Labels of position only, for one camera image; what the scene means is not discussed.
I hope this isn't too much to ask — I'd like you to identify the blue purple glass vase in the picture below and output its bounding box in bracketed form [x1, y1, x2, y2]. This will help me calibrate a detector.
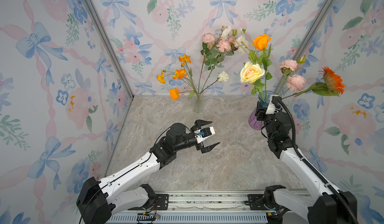
[248, 91, 277, 130]

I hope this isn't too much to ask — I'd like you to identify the large orange poppy stem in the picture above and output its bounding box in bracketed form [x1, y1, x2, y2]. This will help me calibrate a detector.
[169, 88, 195, 100]

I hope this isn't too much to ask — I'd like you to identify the small pink carnation stem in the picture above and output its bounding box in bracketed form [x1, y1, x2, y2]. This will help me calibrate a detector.
[282, 75, 307, 96]

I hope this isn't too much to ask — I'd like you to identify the orange poppy flower stem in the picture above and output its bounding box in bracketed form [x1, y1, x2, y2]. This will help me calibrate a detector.
[157, 54, 200, 98]

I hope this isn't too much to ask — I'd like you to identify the cream white rose stem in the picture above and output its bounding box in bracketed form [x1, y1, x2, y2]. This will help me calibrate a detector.
[202, 71, 229, 93]

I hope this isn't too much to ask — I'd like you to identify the pale yellow rose stem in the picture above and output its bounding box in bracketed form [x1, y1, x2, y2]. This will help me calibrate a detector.
[240, 62, 266, 95]

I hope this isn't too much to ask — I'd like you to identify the pink rose stem with leaves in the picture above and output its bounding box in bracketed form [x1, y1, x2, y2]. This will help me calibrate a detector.
[201, 26, 239, 71]

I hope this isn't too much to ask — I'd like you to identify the pink carnation single stem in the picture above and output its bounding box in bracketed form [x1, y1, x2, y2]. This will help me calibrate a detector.
[198, 33, 216, 94]

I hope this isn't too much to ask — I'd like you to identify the orange rose stem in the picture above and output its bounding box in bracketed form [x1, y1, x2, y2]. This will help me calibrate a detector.
[249, 34, 272, 95]

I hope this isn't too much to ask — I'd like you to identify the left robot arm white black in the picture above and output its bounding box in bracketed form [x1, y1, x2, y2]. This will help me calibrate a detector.
[76, 119, 216, 224]

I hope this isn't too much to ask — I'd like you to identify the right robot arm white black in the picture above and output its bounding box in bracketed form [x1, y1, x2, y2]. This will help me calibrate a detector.
[255, 107, 358, 224]

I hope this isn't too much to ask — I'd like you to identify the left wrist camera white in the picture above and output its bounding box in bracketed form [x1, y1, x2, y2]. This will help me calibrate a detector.
[194, 127, 216, 144]

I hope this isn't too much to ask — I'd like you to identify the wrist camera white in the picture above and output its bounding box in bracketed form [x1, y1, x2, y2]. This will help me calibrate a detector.
[194, 127, 216, 144]
[266, 94, 282, 115]

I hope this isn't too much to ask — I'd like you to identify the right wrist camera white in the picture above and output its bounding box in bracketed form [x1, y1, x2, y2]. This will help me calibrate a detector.
[266, 94, 282, 115]

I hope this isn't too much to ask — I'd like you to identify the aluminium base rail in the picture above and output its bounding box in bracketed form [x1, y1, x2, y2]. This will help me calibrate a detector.
[104, 190, 310, 224]

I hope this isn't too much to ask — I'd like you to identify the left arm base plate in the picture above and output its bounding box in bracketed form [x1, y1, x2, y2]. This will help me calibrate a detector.
[130, 194, 169, 212]

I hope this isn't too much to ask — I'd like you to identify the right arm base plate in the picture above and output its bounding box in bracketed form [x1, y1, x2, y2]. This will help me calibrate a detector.
[245, 194, 279, 211]

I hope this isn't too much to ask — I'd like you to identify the black corrugated cable hose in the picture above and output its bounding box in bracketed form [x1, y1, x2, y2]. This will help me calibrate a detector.
[271, 96, 358, 224]

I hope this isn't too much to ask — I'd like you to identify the right aluminium corner post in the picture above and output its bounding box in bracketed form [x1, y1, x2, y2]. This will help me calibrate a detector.
[275, 0, 345, 95]

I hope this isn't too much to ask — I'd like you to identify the aluminium corner post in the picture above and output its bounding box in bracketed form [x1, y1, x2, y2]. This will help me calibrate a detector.
[82, 0, 134, 101]
[275, 0, 345, 95]

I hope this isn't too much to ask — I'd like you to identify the left aluminium corner post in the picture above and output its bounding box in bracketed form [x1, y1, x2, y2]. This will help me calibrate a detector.
[82, 0, 134, 101]

